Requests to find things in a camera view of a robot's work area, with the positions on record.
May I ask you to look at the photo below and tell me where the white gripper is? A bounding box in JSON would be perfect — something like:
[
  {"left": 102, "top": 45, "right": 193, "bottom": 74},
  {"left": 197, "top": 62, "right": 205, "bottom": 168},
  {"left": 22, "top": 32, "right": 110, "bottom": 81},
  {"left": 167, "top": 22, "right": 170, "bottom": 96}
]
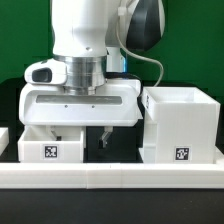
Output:
[{"left": 19, "top": 79, "right": 142, "bottom": 147}]

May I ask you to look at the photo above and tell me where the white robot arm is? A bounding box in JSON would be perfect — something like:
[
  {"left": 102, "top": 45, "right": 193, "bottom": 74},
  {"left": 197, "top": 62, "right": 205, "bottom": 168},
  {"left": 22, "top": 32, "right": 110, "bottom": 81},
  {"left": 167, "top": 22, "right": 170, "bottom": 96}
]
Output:
[{"left": 19, "top": 0, "right": 165, "bottom": 140}]

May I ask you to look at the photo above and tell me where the white drawer cabinet box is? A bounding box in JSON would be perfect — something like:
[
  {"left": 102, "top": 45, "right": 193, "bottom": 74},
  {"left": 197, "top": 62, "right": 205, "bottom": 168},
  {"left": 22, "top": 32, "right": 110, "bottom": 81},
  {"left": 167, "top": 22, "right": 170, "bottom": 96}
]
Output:
[{"left": 140, "top": 87, "right": 220, "bottom": 164}]

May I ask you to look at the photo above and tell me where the white block at left edge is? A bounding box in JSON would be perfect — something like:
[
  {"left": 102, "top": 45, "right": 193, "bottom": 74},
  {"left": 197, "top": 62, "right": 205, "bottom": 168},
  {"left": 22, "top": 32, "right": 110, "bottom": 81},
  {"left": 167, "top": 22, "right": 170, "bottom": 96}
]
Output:
[{"left": 0, "top": 128, "right": 9, "bottom": 156}]

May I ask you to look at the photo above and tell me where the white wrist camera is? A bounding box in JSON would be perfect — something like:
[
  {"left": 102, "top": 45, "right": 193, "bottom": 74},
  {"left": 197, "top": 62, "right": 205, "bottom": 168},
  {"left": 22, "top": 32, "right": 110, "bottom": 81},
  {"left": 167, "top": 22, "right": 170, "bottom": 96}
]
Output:
[{"left": 24, "top": 59, "right": 67, "bottom": 85}]

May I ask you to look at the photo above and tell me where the grey camera cable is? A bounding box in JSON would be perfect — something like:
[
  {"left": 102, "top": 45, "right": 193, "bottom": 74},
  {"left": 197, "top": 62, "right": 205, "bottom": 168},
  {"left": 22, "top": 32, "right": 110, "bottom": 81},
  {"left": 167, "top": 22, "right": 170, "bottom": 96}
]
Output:
[{"left": 115, "top": 6, "right": 165, "bottom": 88}]

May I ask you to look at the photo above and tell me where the white front fence rail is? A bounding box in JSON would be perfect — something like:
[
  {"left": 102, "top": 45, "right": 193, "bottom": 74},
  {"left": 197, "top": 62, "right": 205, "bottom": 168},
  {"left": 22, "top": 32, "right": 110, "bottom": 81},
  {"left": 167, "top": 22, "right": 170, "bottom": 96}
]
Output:
[{"left": 0, "top": 163, "right": 224, "bottom": 189}]

